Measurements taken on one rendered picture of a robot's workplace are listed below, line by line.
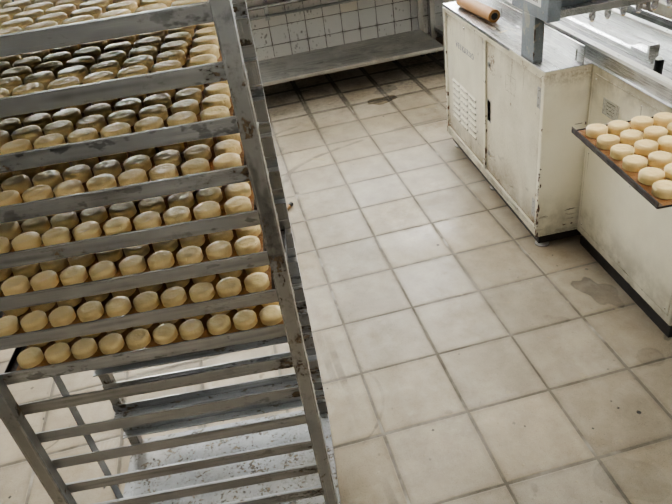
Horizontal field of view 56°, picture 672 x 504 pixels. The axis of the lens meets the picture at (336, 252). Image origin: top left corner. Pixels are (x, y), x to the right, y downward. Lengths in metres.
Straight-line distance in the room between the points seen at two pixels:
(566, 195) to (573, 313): 0.54
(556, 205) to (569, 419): 1.02
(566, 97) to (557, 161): 0.27
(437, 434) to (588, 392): 0.55
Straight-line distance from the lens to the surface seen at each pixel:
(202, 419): 2.09
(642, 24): 2.96
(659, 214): 2.43
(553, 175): 2.81
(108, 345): 1.40
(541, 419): 2.26
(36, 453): 1.56
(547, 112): 2.67
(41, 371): 1.42
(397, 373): 2.40
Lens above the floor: 1.70
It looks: 34 degrees down
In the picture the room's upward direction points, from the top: 9 degrees counter-clockwise
